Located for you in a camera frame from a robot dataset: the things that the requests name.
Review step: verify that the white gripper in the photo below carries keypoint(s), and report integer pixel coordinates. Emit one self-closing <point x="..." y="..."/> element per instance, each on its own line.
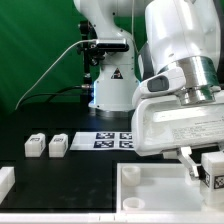
<point x="162" y="123"/>

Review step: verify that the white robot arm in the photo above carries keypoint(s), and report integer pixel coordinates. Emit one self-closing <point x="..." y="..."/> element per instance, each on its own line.
<point x="158" y="63"/>

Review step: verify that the white U-shaped obstacle fence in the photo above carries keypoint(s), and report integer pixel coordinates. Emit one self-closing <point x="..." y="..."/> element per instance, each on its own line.
<point x="61" y="218"/>

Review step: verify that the black camera on stand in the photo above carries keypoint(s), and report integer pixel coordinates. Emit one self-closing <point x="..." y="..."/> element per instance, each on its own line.
<point x="90" y="50"/>

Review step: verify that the white square table top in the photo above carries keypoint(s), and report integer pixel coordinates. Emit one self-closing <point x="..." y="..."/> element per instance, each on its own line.
<point x="161" y="194"/>

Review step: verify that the white sheet with AprilTags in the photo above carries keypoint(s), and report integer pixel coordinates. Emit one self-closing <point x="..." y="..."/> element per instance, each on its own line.
<point x="102" y="141"/>

